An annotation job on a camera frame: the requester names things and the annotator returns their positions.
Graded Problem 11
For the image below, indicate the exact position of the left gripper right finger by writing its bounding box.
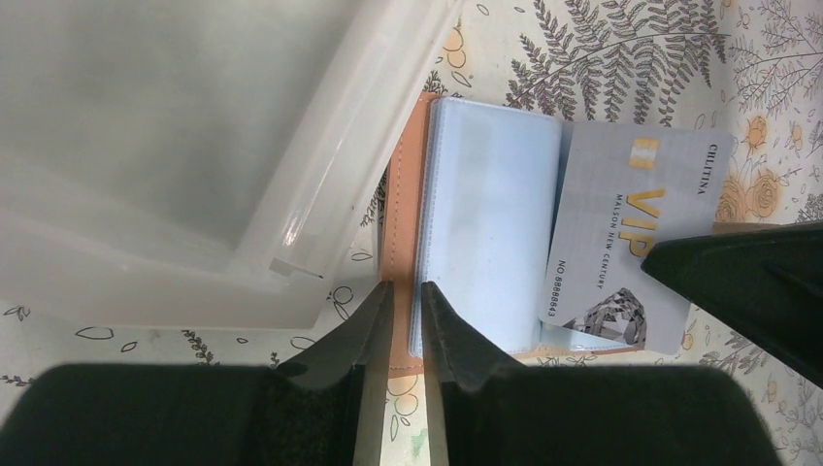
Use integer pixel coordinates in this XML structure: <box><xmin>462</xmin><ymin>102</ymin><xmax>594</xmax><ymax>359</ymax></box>
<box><xmin>421</xmin><ymin>283</ymin><xmax>779</xmax><ymax>465</ymax></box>

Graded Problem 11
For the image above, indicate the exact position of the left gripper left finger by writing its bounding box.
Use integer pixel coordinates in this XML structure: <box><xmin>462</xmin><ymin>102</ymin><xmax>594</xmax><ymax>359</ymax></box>
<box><xmin>1</xmin><ymin>282</ymin><xmax>394</xmax><ymax>465</ymax></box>

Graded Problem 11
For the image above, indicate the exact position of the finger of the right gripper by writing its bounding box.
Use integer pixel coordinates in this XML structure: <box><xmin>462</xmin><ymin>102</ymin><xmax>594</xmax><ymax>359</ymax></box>
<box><xmin>642</xmin><ymin>222</ymin><xmax>822</xmax><ymax>385</ymax></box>

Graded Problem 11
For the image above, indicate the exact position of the silver VIP credit card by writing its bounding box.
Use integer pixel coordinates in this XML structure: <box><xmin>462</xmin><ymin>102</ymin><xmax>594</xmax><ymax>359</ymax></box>
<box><xmin>541</xmin><ymin>121</ymin><xmax>734</xmax><ymax>354</ymax></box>

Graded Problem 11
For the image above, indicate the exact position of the tan leather card holder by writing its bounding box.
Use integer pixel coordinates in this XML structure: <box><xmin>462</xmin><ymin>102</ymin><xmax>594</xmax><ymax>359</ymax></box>
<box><xmin>379</xmin><ymin>92</ymin><xmax>627</xmax><ymax>378</ymax></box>

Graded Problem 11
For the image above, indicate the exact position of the white plastic card box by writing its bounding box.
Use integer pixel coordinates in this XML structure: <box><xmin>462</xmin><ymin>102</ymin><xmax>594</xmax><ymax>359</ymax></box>
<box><xmin>1</xmin><ymin>1</ymin><xmax>462</xmax><ymax>329</ymax></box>

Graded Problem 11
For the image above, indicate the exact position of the floral table mat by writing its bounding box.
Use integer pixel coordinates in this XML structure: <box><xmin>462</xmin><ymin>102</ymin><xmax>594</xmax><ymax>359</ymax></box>
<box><xmin>1</xmin><ymin>1</ymin><xmax>822</xmax><ymax>412</ymax></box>

